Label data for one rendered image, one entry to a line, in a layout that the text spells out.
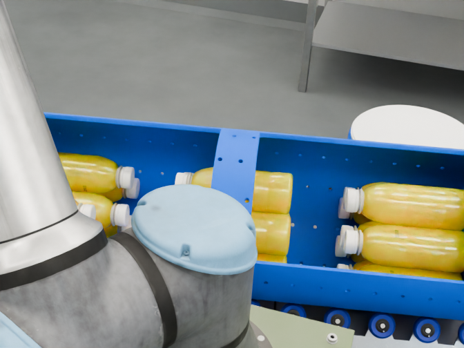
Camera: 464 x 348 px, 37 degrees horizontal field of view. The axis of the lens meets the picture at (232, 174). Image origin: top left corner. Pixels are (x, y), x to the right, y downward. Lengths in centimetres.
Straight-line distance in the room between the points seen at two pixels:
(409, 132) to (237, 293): 99
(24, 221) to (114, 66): 350
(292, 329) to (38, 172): 40
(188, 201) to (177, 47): 363
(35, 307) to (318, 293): 63
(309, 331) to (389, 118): 86
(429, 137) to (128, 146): 67
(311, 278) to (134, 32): 350
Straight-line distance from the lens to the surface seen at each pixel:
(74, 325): 59
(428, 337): 124
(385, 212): 115
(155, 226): 63
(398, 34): 397
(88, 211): 118
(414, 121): 164
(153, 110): 363
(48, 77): 399
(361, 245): 115
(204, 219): 64
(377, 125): 160
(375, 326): 123
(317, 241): 134
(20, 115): 59
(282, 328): 86
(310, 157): 128
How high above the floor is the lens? 185
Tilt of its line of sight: 36 degrees down
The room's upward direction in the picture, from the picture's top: 3 degrees clockwise
